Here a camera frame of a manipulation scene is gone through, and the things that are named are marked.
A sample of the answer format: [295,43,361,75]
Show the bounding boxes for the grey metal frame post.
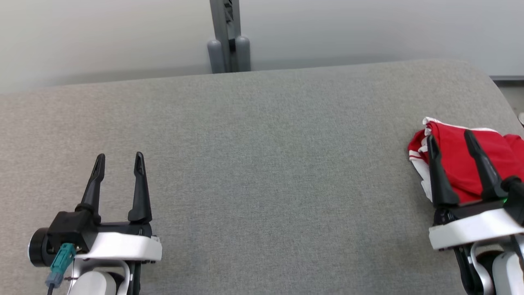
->
[206,0,251,75]

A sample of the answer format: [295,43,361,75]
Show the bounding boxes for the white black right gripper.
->
[427,130,524,251]

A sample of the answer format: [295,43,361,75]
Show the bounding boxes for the red garment striped white trim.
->
[407,128,524,204]

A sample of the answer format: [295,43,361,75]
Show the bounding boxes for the black cable teal plug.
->
[45,243,77,295]

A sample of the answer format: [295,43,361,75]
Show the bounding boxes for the red garment plain white trim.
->
[422,116,510,204]

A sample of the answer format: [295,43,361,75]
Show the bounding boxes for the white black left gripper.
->
[75,152,163,263]

